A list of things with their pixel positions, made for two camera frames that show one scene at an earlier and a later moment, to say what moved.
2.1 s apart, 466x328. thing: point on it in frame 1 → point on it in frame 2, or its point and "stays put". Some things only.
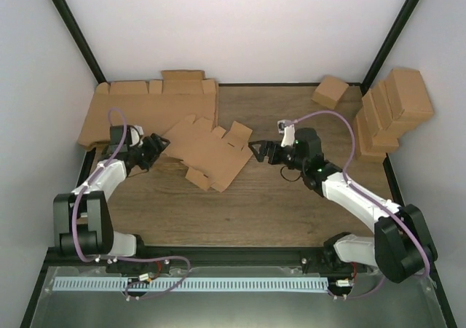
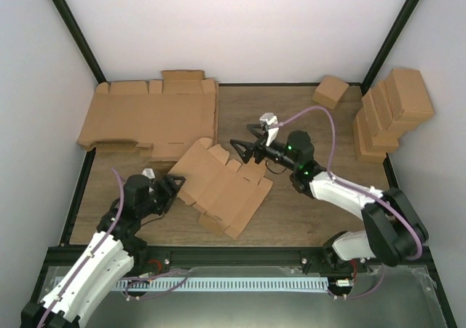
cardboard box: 214,157 → 225,194
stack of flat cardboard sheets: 156,106 stays put
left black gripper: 154,149 → 169,194
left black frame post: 60,1 stays put
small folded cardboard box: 328,91 stays put
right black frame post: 390,44 stays put
